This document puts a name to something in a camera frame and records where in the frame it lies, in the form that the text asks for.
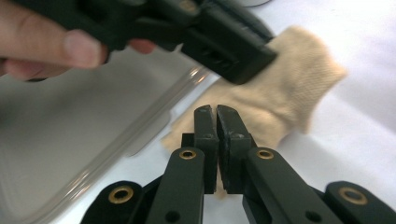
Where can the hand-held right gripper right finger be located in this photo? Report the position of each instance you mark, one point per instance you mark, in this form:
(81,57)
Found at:
(274,193)

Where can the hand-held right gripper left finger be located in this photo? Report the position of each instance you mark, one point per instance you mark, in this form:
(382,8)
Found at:
(183,186)

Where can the beige sock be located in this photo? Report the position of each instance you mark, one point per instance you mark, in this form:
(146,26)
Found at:
(289,84)

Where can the translucent grey box lid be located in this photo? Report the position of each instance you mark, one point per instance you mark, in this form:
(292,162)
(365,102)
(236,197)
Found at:
(77,124)

